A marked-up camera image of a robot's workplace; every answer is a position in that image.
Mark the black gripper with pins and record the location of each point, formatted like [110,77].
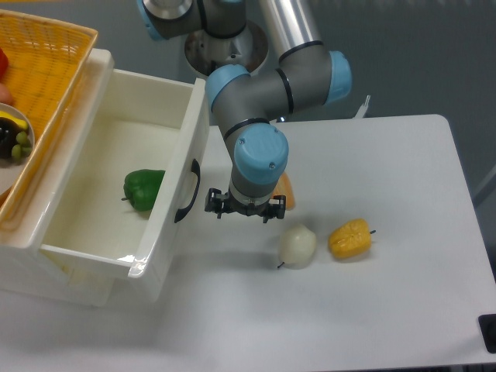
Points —
[233,202]

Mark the white top drawer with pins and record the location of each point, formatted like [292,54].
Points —
[143,122]

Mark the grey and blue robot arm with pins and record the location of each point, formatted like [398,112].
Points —
[245,104]

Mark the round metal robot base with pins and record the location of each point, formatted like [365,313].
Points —
[205,53]

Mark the white drawer cabinet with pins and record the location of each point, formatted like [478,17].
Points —
[27,266]

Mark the orange toy bread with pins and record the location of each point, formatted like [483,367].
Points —
[284,187]

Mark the white toy pear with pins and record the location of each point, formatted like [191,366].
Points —
[297,247]

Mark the green toy bell pepper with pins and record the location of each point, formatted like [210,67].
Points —
[141,188]

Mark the yellow toy bell pepper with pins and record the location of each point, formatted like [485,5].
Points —
[350,239]

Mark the white plate with toy food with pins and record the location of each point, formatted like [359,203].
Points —
[17,142]

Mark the yellow woven basket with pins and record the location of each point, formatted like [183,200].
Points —
[46,60]

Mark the black object at table edge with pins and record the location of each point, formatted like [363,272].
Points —
[487,325]

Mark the red toy fruit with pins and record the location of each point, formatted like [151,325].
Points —
[4,63]

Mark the white bracket behind table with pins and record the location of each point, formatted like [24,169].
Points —
[363,109]

